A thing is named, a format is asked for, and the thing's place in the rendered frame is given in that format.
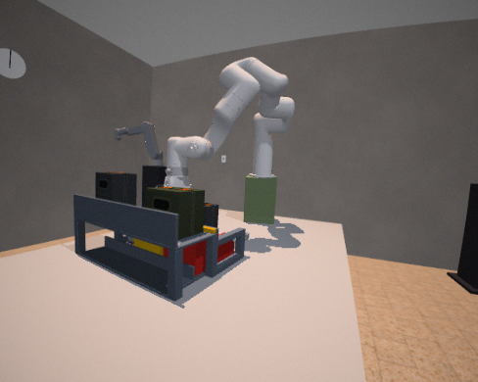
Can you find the orange flat bar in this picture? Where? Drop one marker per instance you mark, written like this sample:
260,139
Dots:
209,230

